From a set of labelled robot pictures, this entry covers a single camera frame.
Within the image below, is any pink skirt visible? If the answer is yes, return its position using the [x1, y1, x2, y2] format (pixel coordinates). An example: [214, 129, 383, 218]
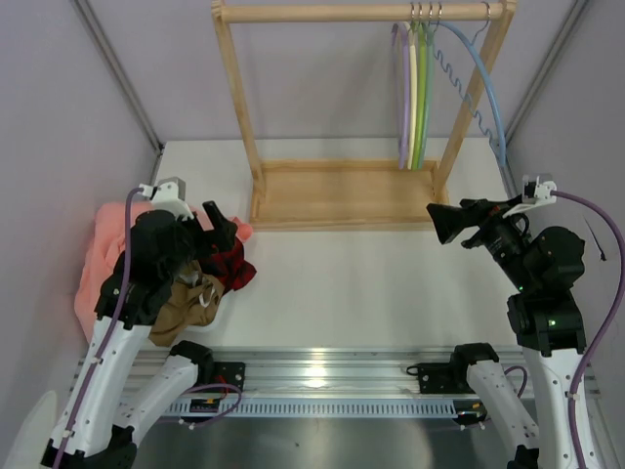
[74, 202, 253, 339]

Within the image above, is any purple clothes hanger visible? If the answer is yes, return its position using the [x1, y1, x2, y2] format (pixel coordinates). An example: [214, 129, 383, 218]
[392, 21, 411, 169]

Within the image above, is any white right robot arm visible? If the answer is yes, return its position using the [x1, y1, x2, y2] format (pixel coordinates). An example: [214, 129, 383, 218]
[427, 197, 597, 468]

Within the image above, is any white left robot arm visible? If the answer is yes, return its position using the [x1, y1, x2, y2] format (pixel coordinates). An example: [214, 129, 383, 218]
[39, 201, 242, 468]

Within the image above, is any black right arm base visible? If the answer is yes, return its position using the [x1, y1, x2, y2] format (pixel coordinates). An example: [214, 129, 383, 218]
[406, 360, 473, 395]

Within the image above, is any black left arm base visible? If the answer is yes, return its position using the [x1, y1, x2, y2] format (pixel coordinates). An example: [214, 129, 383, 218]
[195, 362, 246, 391]

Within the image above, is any grey-green clothes hanger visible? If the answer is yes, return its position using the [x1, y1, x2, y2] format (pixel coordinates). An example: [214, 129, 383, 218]
[418, 23, 435, 169]

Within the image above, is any cream clothes hanger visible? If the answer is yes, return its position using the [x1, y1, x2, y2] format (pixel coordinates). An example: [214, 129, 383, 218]
[404, 4, 418, 170]

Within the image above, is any lime green clothes hanger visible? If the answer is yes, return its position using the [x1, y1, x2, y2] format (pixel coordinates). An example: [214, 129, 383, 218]
[411, 22, 428, 171]

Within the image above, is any light blue clothes hanger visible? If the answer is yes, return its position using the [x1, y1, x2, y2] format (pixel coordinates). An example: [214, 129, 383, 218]
[438, 2, 515, 176]

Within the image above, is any red plaid garment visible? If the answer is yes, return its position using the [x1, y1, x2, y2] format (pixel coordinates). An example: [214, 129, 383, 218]
[219, 238, 257, 294]

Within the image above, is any tan brown garment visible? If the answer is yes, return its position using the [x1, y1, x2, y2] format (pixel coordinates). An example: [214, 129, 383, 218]
[148, 261, 225, 347]

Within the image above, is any wooden clothes rack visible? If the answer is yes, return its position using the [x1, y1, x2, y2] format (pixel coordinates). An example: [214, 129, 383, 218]
[211, 1, 517, 232]

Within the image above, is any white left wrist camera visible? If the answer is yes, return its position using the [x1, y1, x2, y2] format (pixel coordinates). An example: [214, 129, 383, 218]
[139, 177, 193, 220]

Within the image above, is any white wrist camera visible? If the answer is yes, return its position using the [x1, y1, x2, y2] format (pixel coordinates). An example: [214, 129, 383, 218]
[139, 177, 193, 220]
[503, 174, 558, 219]

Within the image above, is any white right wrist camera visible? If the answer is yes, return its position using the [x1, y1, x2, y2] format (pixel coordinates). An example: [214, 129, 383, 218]
[503, 174, 558, 219]

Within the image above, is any black hanging cable tie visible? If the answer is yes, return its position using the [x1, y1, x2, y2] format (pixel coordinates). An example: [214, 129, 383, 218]
[584, 216, 607, 262]

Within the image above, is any aluminium mounting rail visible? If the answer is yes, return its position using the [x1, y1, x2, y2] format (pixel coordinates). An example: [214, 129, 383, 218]
[72, 345, 602, 405]

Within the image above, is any white slotted cable duct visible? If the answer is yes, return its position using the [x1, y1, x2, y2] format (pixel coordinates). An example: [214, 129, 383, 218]
[164, 397, 459, 419]

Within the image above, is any right aluminium frame post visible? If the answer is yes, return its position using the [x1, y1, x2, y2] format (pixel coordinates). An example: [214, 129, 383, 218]
[505, 0, 593, 145]

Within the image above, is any aluminium frame post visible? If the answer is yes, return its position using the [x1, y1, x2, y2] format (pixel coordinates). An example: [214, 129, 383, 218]
[70, 0, 164, 155]
[505, 0, 593, 145]

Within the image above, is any left aluminium frame post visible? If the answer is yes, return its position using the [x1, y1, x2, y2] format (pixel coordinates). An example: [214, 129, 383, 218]
[70, 0, 164, 155]

